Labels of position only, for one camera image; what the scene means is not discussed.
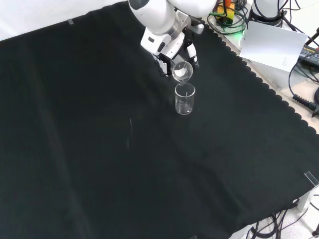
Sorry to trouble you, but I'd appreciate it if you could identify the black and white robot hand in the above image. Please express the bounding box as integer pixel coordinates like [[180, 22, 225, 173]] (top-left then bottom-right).
[[140, 23, 205, 77]]

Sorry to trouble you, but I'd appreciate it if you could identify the clear glass beaker with spout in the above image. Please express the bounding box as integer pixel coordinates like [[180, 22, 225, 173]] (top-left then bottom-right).
[[170, 60, 194, 87]]

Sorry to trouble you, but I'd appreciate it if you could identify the yellow stop button box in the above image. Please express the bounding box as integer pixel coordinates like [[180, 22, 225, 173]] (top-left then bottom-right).
[[215, 0, 236, 26]]

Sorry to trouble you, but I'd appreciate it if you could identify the pale board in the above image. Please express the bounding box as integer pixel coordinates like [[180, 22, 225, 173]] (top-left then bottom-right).
[[239, 20, 309, 73]]

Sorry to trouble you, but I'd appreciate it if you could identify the black bench cloth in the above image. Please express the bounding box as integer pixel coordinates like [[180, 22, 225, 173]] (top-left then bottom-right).
[[0, 0, 319, 239]]

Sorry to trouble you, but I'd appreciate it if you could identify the black power adapter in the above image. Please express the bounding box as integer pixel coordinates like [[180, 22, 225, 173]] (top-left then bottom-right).
[[298, 45, 319, 66]]

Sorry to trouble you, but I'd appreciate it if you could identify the black tripod leg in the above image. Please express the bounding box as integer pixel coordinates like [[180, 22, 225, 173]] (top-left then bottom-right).
[[305, 26, 319, 47]]

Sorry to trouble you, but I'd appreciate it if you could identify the clear tape strip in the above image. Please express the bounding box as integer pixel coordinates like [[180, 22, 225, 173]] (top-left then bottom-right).
[[304, 171, 319, 187]]

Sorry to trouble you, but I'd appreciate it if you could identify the green cable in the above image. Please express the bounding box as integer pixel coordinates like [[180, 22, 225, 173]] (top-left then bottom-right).
[[206, 0, 249, 34]]

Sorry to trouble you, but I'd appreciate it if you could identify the black coiled cable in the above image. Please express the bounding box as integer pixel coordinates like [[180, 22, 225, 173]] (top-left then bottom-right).
[[288, 53, 319, 118]]

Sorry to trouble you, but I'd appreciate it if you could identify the white bench bracket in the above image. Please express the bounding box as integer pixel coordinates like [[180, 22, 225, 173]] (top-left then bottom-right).
[[296, 186, 319, 213]]

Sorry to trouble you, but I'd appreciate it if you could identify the black floor cable bundle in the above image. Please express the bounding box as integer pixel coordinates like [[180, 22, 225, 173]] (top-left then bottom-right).
[[245, 208, 319, 239]]

